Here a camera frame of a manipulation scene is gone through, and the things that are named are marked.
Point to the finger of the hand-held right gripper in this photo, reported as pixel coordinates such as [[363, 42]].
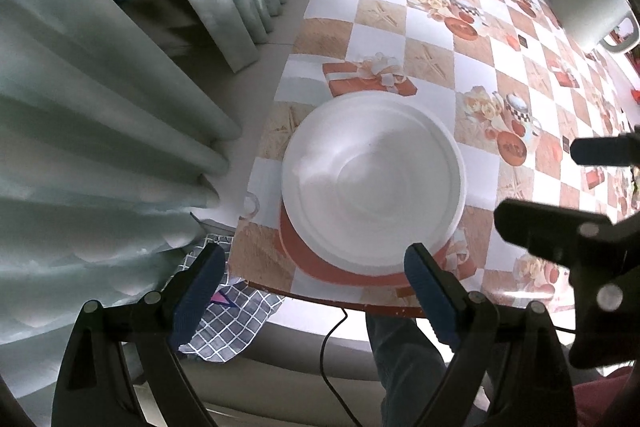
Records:
[[550, 227], [600, 150]]

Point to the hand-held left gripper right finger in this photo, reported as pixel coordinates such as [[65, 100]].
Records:
[[430, 292]]

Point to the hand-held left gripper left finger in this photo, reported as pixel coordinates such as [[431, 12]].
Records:
[[197, 297]]

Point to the large white bowl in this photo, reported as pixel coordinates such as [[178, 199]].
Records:
[[375, 167]]

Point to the checked cloth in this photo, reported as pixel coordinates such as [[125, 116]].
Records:
[[235, 322]]

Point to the person's dark trousers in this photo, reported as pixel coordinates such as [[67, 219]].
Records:
[[405, 367]]

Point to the white appliance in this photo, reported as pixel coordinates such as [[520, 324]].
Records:
[[590, 7]]

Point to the person's maroon top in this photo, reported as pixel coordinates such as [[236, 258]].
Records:
[[610, 399]]

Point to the pale green curtain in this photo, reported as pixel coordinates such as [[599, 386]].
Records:
[[100, 132]]

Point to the checkered printed tablecloth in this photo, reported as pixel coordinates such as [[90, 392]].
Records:
[[380, 32]]

